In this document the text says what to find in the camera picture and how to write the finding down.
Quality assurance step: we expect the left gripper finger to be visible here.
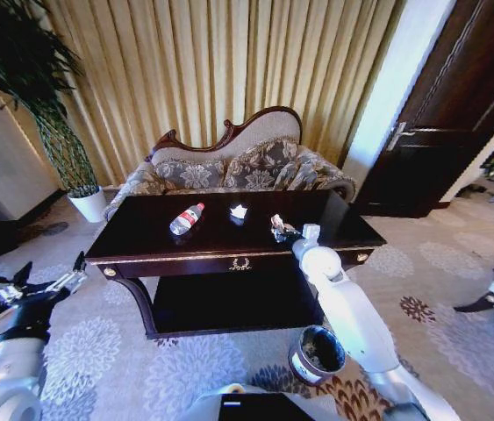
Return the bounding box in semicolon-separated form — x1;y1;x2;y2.
14;260;34;289
47;250;89;294

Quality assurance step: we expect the round dark trash bin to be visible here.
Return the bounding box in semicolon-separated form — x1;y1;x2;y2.
288;325;347;387

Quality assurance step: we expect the dark wooden coffee table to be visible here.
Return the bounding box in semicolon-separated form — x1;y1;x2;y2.
84;189;388;341

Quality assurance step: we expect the floral grey cushion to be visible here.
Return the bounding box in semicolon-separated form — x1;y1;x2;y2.
154;158;227;195
222;139;301;191

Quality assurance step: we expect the white plant pot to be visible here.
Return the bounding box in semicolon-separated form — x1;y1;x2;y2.
67;184;108;224

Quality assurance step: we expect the clear plastic water bottle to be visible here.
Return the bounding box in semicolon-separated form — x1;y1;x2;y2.
168;202;206;237

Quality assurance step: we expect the floral carved wooden sofa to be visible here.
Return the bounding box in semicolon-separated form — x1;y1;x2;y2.
104;105;357;220

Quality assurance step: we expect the beige pleated curtain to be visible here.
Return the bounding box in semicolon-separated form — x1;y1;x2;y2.
39;0;408;189

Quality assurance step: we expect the dark wooden door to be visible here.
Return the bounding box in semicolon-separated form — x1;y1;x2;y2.
354;0;494;219

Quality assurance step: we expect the tall green potted plant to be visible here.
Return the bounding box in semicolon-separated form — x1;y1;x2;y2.
0;0;101;198

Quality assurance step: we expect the silver door handle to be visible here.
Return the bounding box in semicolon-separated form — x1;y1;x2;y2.
387;121;417;153

